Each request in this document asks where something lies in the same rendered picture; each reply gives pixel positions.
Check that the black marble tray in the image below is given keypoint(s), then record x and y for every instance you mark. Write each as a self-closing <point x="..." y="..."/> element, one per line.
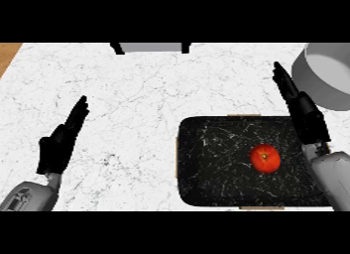
<point x="242" y="162"/>

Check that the grey metal pot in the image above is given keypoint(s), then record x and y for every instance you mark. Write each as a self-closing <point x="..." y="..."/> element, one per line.
<point x="332" y="77"/>

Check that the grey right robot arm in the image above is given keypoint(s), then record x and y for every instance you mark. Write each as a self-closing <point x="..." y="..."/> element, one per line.
<point x="333" y="175"/>

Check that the red tomato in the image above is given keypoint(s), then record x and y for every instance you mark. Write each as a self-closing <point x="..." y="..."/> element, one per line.
<point x="265" y="158"/>

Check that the grey appliance with black legs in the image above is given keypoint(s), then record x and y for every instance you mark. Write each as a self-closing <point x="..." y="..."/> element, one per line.
<point x="150" y="47"/>

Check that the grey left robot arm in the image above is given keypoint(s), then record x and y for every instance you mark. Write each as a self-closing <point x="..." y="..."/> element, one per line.
<point x="32" y="195"/>

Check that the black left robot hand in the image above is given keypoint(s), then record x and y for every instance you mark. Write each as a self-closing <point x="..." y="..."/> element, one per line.
<point x="60" y="142"/>

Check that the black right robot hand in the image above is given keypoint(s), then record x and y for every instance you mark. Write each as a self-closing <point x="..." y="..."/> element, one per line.
<point x="307" y="119"/>

